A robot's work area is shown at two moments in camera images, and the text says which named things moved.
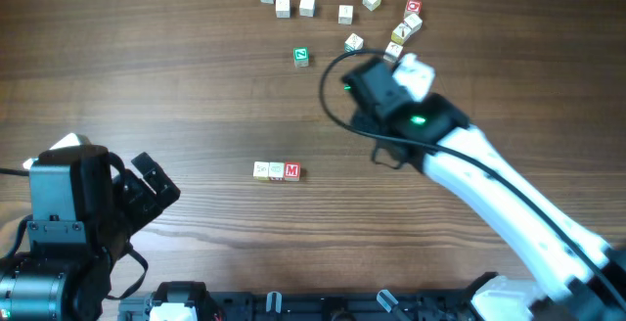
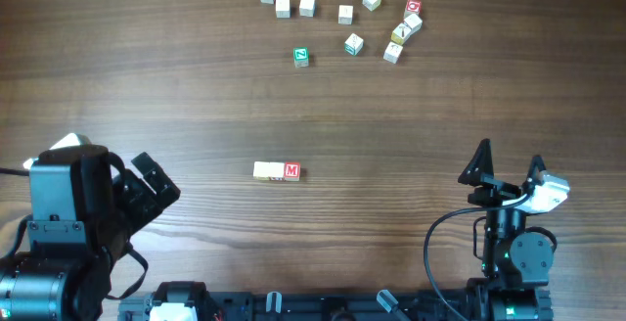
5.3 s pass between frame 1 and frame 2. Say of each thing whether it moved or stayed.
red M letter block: stayed
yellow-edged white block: stayed
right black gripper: moved
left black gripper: stayed
